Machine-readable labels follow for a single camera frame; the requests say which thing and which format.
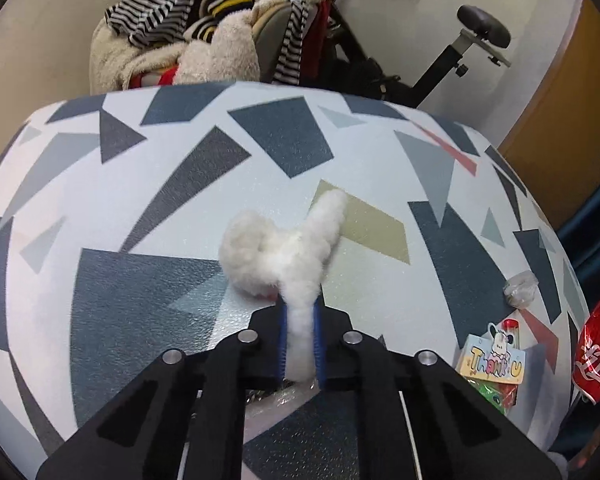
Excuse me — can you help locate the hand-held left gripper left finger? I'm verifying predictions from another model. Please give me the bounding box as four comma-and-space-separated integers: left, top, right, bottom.
35, 305, 287, 480

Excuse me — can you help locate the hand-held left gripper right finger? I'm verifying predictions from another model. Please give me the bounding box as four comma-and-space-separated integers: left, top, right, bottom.
314, 297, 563, 480

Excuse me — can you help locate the white fluffy plush piece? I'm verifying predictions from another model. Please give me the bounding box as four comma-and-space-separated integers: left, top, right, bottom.
220, 189, 348, 383

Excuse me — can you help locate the clear plastic film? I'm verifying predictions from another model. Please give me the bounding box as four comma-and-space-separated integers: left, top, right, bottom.
245, 384, 322, 409

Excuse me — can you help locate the colourful cartoon card packet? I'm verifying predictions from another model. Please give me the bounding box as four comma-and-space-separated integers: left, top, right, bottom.
455, 319, 529, 414

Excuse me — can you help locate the black exercise bike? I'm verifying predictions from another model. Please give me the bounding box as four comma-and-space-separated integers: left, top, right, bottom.
325, 0, 514, 109

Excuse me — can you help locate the cream fleece blanket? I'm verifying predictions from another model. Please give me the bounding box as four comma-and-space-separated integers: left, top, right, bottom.
89, 7, 262, 94

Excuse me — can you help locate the red cloth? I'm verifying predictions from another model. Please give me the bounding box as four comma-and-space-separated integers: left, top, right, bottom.
304, 0, 332, 82

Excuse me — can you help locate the wooden cabinet panel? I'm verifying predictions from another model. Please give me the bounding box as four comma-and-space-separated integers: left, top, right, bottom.
497, 0, 600, 231

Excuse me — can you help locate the dark jacket with yellow stripes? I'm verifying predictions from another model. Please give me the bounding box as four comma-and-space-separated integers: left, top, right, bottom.
184, 0, 262, 42

